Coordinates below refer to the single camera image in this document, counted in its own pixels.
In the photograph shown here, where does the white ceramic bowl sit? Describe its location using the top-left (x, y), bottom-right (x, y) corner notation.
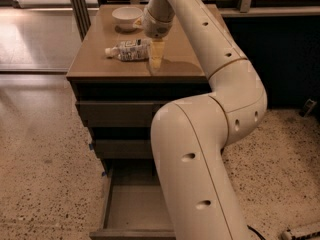
top-left (112, 6), bottom-right (142, 32)

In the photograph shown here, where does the middle grey drawer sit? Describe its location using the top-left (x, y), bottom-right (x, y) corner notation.
top-left (92, 139), bottom-right (152, 159)

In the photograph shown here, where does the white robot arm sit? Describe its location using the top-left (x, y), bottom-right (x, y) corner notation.
top-left (142, 0), bottom-right (267, 240)

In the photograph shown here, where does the black cable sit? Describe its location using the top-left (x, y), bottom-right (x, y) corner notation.
top-left (247, 224), bottom-right (268, 240)

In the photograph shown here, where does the grey drawer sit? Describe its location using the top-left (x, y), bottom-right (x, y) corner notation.
top-left (76, 101), bottom-right (163, 127)
top-left (92, 139), bottom-right (152, 159)

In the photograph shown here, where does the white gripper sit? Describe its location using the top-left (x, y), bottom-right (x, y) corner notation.
top-left (133, 8), bottom-right (172, 69)

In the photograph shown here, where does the clear plastic water bottle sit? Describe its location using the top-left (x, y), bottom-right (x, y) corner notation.
top-left (105, 39), bottom-right (150, 62)

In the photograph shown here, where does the small black wall device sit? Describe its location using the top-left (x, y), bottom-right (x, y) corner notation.
top-left (299, 99), bottom-right (317, 117)

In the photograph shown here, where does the brown drawer cabinet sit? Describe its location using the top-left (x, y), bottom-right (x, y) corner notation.
top-left (67, 5), bottom-right (211, 171)

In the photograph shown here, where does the open bottom drawer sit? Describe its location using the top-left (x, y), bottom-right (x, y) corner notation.
top-left (89, 159), bottom-right (176, 240)

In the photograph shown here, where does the top grey drawer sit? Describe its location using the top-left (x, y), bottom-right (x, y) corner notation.
top-left (76, 101), bottom-right (163, 127)

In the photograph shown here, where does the white power strip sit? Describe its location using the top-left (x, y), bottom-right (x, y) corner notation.
top-left (281, 222), bottom-right (320, 240)

